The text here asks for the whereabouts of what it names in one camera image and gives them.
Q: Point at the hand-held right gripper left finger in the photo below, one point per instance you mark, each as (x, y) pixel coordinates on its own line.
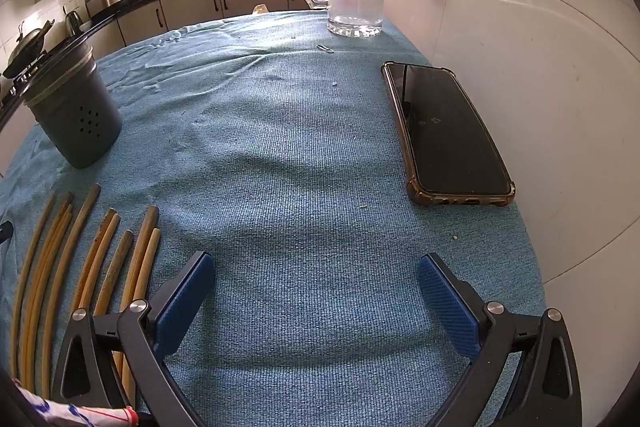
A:
(182, 302)

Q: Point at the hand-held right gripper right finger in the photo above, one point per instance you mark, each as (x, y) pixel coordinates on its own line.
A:
(445, 302)

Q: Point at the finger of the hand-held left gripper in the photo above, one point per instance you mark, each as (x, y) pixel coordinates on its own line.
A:
(4, 232)

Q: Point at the set of bamboo chopsticks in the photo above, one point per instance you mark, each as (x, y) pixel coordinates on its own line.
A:
(137, 257)

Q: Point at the dark grey utensil holder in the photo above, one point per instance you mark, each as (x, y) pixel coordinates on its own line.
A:
(75, 122)

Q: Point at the gas stove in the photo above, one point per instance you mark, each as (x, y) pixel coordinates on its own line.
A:
(20, 82)

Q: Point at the white patterned clothing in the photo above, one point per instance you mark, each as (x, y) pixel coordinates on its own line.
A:
(75, 414)

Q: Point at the blue tablecloth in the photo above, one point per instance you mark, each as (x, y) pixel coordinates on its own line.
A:
(300, 182)

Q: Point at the smartphone in brown case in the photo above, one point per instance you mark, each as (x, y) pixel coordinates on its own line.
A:
(445, 132)

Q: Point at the black wok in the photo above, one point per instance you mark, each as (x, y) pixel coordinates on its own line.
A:
(27, 47)

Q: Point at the steel kettle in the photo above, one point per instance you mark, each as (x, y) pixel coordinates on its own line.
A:
(73, 23)

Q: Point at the small paper clip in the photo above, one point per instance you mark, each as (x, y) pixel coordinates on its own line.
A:
(325, 49)

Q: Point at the yellow plastic bag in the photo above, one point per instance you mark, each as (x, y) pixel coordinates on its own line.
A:
(260, 8)

